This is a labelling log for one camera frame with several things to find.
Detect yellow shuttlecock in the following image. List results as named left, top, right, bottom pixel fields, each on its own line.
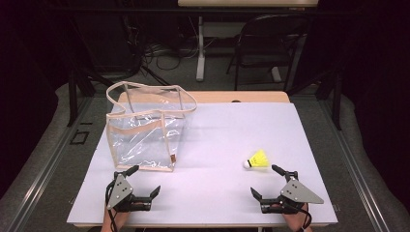
left=243, top=148, right=271, bottom=170

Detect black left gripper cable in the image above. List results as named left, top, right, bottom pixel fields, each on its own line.
left=104, top=180, right=119, bottom=232

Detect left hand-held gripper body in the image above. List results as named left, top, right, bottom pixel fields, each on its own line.
left=105, top=173, right=153, bottom=214

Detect person's left hand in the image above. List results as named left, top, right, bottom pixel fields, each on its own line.
left=103, top=202, right=146, bottom=227

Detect black tripod legs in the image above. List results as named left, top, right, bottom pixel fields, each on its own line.
left=136, top=63, right=171, bottom=87

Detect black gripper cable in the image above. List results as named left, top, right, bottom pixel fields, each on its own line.
left=294, top=202, right=313, bottom=232
left=104, top=180, right=119, bottom=232

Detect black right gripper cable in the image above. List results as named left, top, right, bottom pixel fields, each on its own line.
left=294, top=202, right=313, bottom=232

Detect white desk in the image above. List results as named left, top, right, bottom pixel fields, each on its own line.
left=177, top=0, right=319, bottom=83

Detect black folding chair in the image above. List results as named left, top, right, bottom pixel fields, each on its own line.
left=226, top=14, right=308, bottom=92

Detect black floor socket plate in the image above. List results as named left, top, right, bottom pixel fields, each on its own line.
left=70, top=130, right=91, bottom=146

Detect person's right hand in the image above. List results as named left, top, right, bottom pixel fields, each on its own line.
left=270, top=202, right=312, bottom=230

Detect black floor cable bundle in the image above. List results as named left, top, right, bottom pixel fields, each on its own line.
left=141, top=33, right=201, bottom=73

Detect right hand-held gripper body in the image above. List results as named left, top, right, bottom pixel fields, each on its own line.
left=259, top=170, right=325, bottom=216

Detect clear bag with beige trim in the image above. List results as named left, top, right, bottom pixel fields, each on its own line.
left=105, top=80, right=198, bottom=173

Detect black metal stand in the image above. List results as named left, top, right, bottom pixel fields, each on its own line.
left=316, top=68, right=343, bottom=131
left=67, top=68, right=97, bottom=128

